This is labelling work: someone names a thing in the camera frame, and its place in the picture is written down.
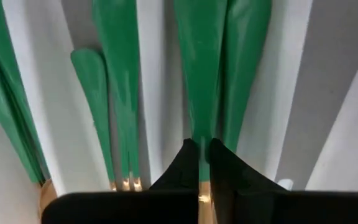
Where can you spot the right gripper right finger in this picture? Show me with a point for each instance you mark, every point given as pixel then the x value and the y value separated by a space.
pixel 225 177

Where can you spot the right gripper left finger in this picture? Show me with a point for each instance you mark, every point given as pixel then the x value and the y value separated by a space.
pixel 182 174

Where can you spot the white cutlery organizer tray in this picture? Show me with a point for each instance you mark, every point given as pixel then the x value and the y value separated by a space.
pixel 57 109

